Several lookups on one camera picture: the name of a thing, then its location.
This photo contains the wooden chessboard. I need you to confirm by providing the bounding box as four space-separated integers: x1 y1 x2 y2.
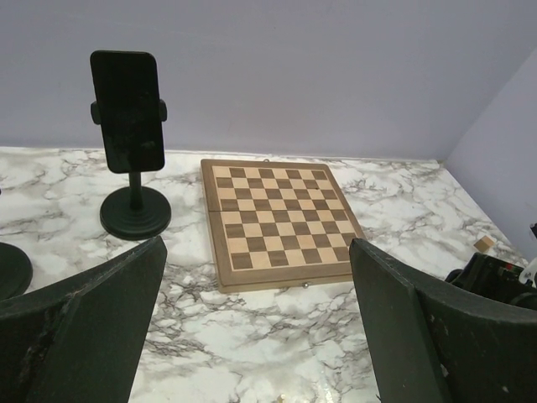
201 159 364 293

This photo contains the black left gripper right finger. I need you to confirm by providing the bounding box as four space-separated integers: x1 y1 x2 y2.
349 238 536 402

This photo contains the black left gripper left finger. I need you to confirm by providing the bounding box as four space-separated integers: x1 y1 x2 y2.
1 236 167 402

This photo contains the black phone on stand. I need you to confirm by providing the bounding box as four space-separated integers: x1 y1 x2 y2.
90 50 164 174

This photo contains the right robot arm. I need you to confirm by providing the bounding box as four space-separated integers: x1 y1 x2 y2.
445 236 536 311

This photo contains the black stand with blue phone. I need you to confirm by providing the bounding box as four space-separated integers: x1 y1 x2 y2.
0 243 33 301

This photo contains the black round phone stand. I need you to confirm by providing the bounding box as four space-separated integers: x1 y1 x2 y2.
100 103 171 240

